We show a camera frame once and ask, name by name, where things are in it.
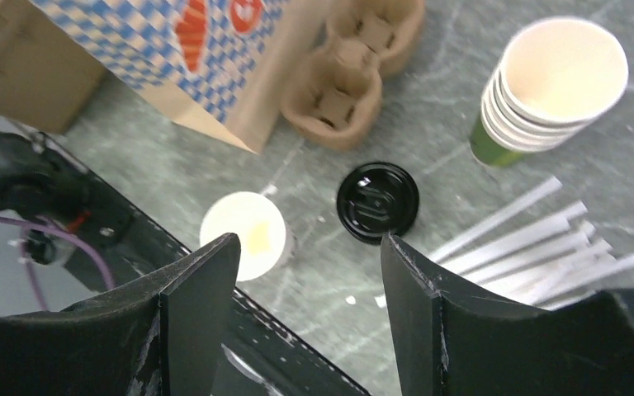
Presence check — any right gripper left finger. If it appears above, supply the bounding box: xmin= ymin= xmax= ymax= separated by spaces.
xmin=0 ymin=233 xmax=241 ymax=395

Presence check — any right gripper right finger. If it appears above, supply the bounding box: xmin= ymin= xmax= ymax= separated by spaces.
xmin=381 ymin=234 xmax=634 ymax=395

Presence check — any single white paper cup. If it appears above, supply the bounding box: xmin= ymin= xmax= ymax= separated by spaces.
xmin=199 ymin=191 xmax=296 ymax=282

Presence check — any pile of wrapped straws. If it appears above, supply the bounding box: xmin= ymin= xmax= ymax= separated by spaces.
xmin=428 ymin=177 xmax=634 ymax=310

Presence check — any stack of black lids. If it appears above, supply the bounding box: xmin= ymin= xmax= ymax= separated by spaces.
xmin=336 ymin=162 xmax=420 ymax=245

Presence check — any stack of paper cups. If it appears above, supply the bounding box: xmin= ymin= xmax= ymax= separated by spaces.
xmin=470 ymin=16 xmax=629 ymax=167

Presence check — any patterned paper bag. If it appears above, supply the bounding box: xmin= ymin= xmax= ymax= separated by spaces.
xmin=36 ymin=0 xmax=331 ymax=153

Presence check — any cardboard cup carrier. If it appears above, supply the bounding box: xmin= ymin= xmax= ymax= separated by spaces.
xmin=281 ymin=0 xmax=426 ymax=151

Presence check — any tan hard case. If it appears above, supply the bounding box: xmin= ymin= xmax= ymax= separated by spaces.
xmin=0 ymin=1 xmax=107 ymax=134

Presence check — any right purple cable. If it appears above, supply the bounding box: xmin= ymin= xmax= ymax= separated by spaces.
xmin=0 ymin=213 xmax=116 ymax=313

